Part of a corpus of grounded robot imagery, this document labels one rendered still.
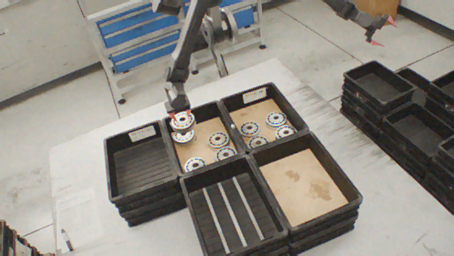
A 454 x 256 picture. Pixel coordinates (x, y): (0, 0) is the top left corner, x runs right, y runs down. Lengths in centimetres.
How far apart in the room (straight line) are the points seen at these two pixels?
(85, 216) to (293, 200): 99
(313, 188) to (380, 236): 33
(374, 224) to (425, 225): 21
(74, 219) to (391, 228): 143
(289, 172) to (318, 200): 18
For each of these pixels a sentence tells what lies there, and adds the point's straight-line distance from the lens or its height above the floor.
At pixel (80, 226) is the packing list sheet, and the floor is 70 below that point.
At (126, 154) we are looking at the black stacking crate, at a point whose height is 83.
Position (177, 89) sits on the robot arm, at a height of 126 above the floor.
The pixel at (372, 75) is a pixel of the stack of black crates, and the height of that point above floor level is 49.
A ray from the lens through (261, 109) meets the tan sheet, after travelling 173.
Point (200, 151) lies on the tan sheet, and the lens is 157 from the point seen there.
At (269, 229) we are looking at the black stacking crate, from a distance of 129.
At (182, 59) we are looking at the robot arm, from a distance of 123.
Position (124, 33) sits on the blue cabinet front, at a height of 69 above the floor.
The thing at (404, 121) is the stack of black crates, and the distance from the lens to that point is 242.
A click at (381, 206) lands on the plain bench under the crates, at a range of 155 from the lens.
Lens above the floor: 197
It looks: 43 degrees down
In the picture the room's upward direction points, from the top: 12 degrees counter-clockwise
